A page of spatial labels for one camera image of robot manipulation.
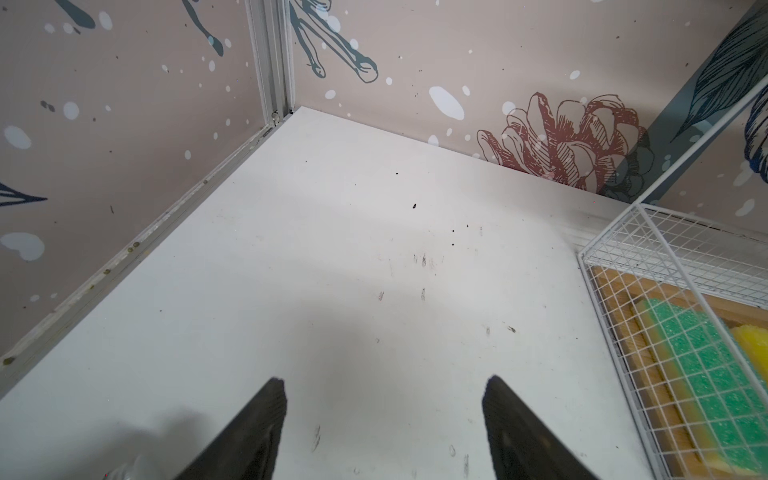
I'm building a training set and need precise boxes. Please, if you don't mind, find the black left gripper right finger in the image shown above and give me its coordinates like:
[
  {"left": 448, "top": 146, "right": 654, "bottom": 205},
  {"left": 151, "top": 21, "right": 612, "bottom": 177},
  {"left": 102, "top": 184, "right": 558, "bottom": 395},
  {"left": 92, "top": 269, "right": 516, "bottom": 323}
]
[{"left": 482, "top": 375, "right": 597, "bottom": 480}]

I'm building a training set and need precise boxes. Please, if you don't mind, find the light green sponge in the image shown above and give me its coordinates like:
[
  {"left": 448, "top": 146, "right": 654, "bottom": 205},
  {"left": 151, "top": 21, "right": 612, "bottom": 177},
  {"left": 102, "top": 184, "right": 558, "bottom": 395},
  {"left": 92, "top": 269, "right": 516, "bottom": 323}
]
[{"left": 634, "top": 299, "right": 767, "bottom": 477}]

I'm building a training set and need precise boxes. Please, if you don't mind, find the white wire three-tier shelf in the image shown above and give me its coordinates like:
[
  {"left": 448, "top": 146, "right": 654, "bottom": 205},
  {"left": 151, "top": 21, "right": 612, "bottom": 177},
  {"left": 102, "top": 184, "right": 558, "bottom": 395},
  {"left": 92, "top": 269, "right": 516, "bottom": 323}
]
[{"left": 577, "top": 81, "right": 767, "bottom": 479}]

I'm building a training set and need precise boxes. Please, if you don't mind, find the yellow sponge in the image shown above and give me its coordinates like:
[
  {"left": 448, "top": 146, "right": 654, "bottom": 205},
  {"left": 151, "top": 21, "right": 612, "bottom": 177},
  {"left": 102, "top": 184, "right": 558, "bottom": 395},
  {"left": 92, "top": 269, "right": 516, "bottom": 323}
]
[{"left": 731, "top": 325, "right": 768, "bottom": 383}]

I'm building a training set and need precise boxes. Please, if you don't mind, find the bottom wooden shelf board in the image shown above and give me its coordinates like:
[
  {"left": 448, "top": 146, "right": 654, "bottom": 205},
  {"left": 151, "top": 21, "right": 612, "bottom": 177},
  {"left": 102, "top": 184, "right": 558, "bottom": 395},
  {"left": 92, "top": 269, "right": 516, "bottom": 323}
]
[{"left": 586, "top": 266, "right": 767, "bottom": 479}]

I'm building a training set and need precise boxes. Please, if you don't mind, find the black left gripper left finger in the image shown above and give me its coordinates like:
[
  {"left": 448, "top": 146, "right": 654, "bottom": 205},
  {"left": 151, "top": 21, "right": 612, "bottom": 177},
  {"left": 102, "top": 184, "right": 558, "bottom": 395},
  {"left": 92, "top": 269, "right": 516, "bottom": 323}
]
[{"left": 176, "top": 377, "right": 287, "bottom": 480}]

